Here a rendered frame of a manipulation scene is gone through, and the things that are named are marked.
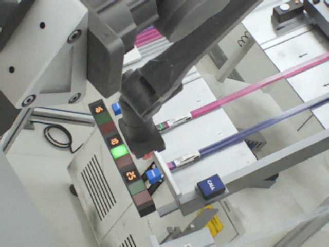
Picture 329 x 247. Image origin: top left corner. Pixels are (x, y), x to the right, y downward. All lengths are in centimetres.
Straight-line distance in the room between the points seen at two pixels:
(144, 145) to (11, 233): 30
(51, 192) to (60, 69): 167
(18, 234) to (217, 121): 54
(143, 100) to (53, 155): 136
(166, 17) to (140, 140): 59
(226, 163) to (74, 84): 80
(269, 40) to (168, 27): 98
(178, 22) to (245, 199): 112
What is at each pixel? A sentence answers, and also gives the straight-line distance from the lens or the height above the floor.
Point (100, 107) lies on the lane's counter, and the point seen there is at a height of 66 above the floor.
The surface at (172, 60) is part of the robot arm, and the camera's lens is 97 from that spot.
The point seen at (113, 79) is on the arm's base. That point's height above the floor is 117.
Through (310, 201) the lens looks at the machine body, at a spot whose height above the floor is 62.
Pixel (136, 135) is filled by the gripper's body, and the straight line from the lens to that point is 113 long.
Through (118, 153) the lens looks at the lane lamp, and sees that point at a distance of 138.
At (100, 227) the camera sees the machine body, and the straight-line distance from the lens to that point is 202.
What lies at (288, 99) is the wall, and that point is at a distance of 355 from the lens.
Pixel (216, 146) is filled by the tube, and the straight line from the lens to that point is 133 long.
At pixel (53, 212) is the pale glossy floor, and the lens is 212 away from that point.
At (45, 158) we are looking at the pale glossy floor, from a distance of 230.
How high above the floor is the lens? 142
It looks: 29 degrees down
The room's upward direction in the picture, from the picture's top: 38 degrees clockwise
